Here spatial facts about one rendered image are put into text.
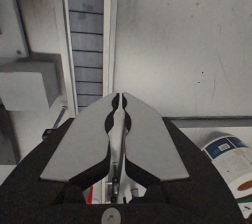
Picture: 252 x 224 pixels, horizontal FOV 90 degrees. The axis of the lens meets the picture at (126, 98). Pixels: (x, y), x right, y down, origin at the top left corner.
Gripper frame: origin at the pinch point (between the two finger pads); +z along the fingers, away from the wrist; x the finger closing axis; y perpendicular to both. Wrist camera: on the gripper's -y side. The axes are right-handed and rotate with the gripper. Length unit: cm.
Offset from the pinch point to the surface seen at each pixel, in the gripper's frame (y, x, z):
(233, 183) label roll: 41, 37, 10
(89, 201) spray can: 23.7, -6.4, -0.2
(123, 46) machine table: 0.6, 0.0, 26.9
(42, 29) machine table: -3.7, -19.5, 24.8
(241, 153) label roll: 35, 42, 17
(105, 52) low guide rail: 0.2, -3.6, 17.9
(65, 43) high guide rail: -2.5, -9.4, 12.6
